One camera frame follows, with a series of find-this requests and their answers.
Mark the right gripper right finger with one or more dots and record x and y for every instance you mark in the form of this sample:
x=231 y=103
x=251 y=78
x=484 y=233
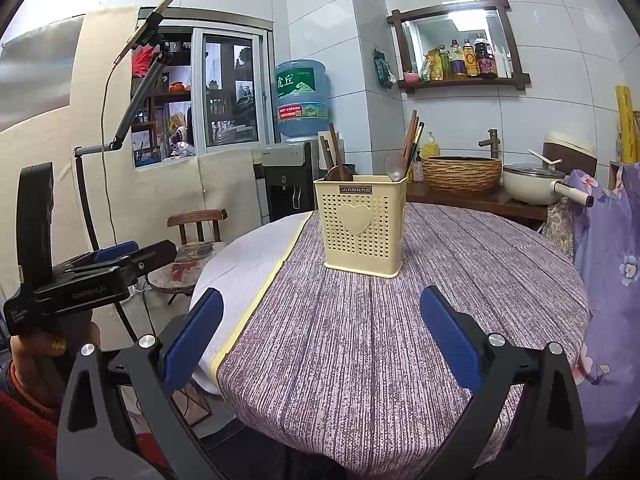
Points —
x=457 y=335

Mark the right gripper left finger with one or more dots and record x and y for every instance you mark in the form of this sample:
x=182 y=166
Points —
x=185 y=339

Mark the brown wooden chopstick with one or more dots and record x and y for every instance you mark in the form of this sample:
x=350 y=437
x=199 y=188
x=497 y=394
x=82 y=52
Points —
x=338 y=157

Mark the left hand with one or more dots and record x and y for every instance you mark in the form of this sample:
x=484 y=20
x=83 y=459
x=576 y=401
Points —
x=31 y=354

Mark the wooden chair with cushion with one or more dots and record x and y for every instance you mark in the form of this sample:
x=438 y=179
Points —
x=200 y=241

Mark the purple striped tablecloth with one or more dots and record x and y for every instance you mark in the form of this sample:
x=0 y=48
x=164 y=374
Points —
x=341 y=364

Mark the wooden side counter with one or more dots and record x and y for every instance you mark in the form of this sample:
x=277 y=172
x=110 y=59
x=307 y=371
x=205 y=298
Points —
x=497 y=202

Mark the cream perforated utensil holder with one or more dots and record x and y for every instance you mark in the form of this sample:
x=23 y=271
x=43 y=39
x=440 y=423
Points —
x=362 y=223

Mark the water dispenser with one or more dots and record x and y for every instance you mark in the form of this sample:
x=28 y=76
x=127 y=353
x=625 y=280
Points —
x=289 y=170

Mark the woven basket sink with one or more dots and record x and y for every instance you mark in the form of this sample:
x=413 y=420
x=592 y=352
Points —
x=462 y=175

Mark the white pot with lid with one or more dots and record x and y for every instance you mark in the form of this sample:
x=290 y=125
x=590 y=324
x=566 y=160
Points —
x=542 y=187

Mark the purple floral cloth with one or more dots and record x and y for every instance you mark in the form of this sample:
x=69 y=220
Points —
x=603 y=242

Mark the yellow soap bottle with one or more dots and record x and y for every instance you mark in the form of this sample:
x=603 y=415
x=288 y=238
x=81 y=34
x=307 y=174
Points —
x=430 y=148

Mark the brass faucet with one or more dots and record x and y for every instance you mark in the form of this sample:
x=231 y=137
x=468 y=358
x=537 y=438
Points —
x=492 y=142

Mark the blue water jug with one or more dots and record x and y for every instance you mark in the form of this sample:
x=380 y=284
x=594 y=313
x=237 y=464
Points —
x=301 y=105

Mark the phone on stand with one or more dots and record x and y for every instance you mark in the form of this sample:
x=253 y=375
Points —
x=146 y=35

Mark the wooden wall shelf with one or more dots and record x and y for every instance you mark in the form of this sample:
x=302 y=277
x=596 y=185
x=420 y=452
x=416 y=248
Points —
x=459 y=43

